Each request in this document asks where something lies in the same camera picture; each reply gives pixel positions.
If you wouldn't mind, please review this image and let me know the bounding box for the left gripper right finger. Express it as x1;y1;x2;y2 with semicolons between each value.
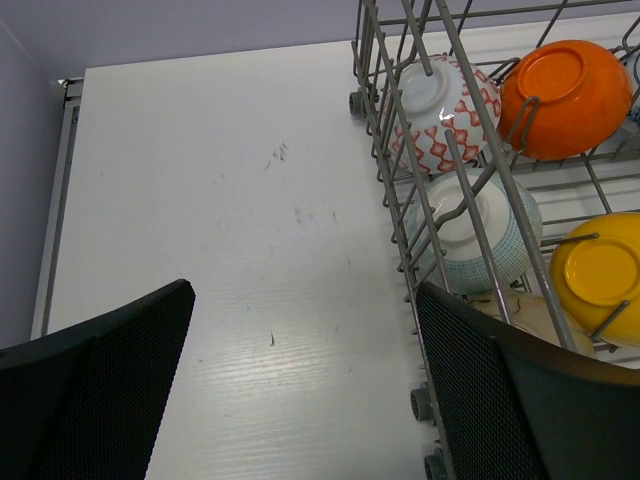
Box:
415;283;639;479

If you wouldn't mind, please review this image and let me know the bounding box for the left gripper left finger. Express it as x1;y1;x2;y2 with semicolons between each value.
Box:
1;279;195;479

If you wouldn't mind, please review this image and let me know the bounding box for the black glossy bowl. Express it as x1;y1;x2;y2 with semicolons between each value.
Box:
468;289;596;358

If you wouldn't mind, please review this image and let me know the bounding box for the yellow-orange bowl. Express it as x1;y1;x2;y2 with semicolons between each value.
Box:
550;212;639;347

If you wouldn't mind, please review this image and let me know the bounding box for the light teal bowl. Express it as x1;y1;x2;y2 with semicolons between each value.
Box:
404;168;544;296

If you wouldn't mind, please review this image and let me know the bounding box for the grey wire dish rack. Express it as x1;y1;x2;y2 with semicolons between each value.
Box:
349;1;639;479

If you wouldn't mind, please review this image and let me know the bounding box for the blue triangle pattern bowl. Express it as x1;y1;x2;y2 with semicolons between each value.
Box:
398;54;487;175

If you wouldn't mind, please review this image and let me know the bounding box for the orange bowl white inside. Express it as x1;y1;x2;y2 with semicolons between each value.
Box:
497;40;633;161

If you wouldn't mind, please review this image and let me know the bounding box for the blue floral bowl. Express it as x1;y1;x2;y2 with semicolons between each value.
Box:
622;51;639;134

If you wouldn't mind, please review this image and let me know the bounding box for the aluminium table rail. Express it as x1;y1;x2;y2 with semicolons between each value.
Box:
30;78;84;340

